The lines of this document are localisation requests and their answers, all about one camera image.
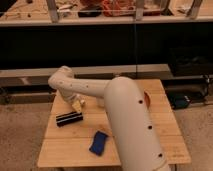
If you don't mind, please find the white plastic bottle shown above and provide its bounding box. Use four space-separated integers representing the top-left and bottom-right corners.
77 94 85 106

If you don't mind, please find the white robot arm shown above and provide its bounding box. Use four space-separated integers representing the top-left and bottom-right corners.
48 66 171 171

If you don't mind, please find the black striped box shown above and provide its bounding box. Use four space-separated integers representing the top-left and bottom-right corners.
56 112 83 127

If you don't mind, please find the translucent plastic cup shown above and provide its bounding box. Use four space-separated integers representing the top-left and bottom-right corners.
97 98 105 107

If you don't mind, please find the wooden folding table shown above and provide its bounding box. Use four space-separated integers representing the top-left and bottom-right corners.
37 79 191 168

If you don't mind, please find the blue sponge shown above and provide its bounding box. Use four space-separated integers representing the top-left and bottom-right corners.
89 131 108 156

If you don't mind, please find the grey metal beam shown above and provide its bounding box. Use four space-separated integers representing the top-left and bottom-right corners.
0 64 170 87

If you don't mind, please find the blue black device on floor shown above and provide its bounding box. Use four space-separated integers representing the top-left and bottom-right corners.
170 94 190 109

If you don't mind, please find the black hanging cable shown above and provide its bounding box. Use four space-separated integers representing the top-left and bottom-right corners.
132 0 139 80

